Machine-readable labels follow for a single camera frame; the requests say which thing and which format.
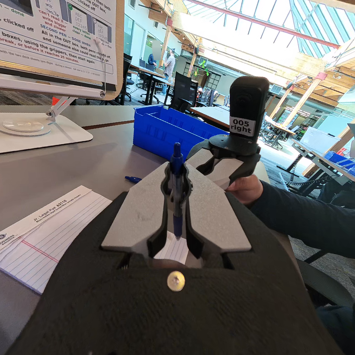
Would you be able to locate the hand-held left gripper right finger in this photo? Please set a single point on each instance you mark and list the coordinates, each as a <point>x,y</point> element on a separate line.
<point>219,222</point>

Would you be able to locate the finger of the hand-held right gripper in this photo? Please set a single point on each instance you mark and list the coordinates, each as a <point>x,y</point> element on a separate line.
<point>224,172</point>
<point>199,156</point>

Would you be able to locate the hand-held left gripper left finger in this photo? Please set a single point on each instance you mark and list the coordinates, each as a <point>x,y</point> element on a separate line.
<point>133,222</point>

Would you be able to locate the blue retractable pen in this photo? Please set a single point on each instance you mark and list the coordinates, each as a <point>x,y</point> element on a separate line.
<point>133,179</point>
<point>176,160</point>

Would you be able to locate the blue plastic bin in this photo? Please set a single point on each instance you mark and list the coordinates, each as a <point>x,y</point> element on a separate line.
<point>155,133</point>

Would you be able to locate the white lined legal pad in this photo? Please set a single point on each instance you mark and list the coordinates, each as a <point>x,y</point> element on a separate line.
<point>41,249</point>

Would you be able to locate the person's right forearm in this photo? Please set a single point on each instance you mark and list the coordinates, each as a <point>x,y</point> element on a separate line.
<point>305,216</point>

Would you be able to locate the person's right hand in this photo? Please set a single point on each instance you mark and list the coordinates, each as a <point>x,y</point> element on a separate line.
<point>248,190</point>

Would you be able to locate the background office table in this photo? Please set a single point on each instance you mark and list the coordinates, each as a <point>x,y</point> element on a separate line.
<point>147,71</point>
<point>210,115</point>

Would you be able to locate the hanging green plant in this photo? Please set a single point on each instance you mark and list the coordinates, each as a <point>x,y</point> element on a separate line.
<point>203,63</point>

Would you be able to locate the black office chair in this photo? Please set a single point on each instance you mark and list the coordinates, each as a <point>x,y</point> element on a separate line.
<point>127,83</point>
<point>181,88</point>

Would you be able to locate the row of blue bins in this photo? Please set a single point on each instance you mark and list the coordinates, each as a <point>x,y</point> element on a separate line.
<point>335,156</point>

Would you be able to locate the black armrest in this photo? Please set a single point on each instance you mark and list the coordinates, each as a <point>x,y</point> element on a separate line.
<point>327,283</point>

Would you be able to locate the orange traffic cone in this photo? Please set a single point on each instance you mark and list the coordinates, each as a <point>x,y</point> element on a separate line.
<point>57,100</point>

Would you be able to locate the person's dark clothing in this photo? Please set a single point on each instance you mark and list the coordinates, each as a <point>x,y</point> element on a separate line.
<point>338,327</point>

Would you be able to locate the printed instruction sheet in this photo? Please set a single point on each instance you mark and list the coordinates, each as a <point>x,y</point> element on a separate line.
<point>55,41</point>

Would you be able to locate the wooden post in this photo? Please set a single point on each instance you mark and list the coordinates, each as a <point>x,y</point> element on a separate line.
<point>166,41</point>

